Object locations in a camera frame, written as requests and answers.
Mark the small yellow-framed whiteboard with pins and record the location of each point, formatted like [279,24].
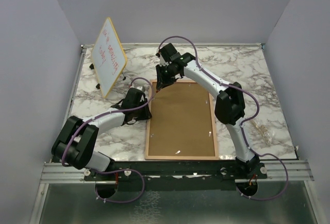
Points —
[108,57]

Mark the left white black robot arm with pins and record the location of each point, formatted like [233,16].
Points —
[75,143]

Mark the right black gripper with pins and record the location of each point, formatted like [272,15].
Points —
[161,82]

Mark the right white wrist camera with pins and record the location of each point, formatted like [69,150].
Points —
[162,62]

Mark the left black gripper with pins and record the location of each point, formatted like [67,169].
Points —
[146,114]

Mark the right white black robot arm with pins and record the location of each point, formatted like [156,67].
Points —
[230,105]

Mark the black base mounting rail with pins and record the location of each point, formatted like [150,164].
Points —
[186,175]

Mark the pink picture frame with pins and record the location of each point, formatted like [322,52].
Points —
[182,119]

